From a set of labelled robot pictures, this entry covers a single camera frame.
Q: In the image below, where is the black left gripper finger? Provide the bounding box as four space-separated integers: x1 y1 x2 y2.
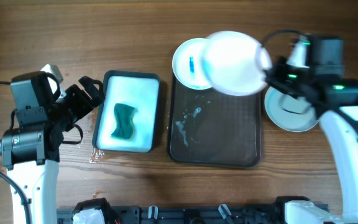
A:
78 76 105 100
80 97 104 114

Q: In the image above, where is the green yellow sponge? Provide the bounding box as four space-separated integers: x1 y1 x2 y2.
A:
111 103 137 141

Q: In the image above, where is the white plate with blue smear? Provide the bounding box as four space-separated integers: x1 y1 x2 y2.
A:
201 31 272 96

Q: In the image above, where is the white plate with blue streak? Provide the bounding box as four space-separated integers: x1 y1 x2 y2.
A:
172 38 211 90

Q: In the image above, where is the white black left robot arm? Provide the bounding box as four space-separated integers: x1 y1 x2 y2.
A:
0 71 104 223

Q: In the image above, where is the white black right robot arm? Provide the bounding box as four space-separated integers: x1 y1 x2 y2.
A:
263 57 358 223

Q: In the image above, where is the dark brown serving tray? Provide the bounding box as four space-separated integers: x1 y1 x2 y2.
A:
167 78 262 169

